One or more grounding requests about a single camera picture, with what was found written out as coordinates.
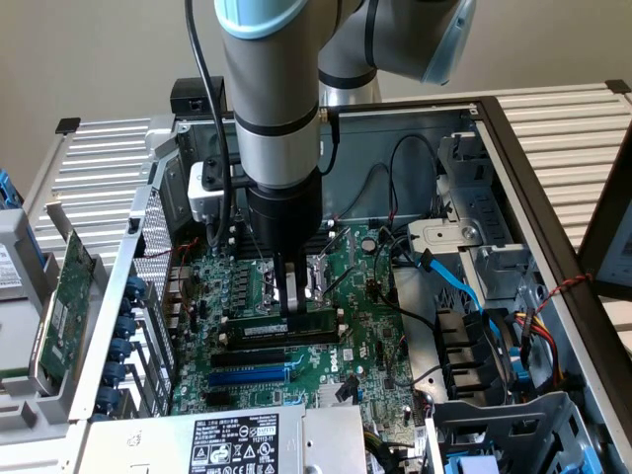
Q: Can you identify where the open grey PC case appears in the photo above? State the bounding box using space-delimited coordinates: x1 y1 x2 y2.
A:
68 96 632 474

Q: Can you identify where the green expansion card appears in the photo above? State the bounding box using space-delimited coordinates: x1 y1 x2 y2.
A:
29 229 99 397

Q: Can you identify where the black box with port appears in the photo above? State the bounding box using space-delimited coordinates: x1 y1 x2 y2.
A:
170 77 226 119

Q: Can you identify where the red black twisted wire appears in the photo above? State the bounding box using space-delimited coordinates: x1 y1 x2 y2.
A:
536 273 594 313

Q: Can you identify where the blue plastic latch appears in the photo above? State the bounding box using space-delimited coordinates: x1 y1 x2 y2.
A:
508 345 533 394

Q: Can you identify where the black RAM stick white label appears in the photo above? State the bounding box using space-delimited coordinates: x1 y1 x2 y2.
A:
225 308 343 348

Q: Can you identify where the thin black wire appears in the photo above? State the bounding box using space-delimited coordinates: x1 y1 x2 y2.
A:
344 162 392 222
388 133 441 231

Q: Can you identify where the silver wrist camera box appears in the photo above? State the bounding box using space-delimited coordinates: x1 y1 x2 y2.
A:
187 160 234 224

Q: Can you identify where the grey plastic parts rack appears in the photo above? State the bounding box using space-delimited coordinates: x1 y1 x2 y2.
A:
0 199 119 474

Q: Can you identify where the blue plastic drive tray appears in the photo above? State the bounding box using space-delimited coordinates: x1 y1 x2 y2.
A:
443 452 501 474

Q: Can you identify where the black camera cable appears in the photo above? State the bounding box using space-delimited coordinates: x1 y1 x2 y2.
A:
184 0 234 247

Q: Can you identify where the silver power supply with label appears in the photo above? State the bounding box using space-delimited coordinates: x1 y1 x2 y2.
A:
73 405 367 474

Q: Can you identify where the silver disk bay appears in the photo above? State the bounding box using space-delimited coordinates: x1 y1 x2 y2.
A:
407 131 542 310

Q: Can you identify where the black fan shroud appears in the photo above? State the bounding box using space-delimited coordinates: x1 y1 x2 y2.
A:
433 306 517 402

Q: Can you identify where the silver CPU socket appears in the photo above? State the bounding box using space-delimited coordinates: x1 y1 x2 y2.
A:
256 256 332 315

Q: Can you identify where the green Dell motherboard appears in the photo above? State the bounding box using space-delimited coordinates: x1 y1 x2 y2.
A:
170 224 417 435

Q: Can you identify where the thin metal locking lever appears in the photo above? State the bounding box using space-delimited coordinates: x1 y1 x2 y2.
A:
320 268 356 299

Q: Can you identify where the long black expansion slot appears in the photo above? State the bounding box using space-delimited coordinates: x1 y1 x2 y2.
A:
210 347 287 370

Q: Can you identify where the grey disk cage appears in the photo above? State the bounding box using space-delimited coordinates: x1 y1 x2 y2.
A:
427 390 611 474

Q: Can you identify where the black gripper connector cable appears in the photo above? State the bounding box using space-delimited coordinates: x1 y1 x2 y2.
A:
318 108 343 175

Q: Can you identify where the thick black wire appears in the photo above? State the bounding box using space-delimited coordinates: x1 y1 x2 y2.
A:
370 225 438 327

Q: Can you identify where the thin red wire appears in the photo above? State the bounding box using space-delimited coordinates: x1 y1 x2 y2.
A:
142 236 204 259

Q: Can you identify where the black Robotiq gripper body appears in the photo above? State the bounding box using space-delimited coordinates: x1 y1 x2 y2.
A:
245 175 324 258

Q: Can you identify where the long blue expansion slot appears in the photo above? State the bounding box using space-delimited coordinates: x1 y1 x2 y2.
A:
206 363 291 390

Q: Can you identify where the silver chipset heatsink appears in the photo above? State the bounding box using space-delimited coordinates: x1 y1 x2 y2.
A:
317 382 361 409

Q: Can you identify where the blue plastic bracket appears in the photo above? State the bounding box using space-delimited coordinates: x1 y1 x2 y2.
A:
0 167 25 212

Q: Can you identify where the silver hard disk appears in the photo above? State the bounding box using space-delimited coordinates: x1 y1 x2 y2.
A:
0 240 32 303
0 301 45 382

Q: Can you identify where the blue SATA wire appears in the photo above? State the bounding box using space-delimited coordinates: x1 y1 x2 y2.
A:
416 249 503 342

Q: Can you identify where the multicoloured power wire bundle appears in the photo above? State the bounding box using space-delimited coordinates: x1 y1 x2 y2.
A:
512 308 568 394

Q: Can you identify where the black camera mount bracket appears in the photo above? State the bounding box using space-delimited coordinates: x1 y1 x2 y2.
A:
203 154 249 193

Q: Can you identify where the black cable connector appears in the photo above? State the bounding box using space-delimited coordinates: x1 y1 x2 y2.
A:
335 374 358 404

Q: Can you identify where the silver rear port block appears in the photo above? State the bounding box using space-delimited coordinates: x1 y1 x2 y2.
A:
164 265 193 333

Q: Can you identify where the black framed monitor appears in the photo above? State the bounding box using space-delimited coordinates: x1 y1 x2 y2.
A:
577 141 632 301

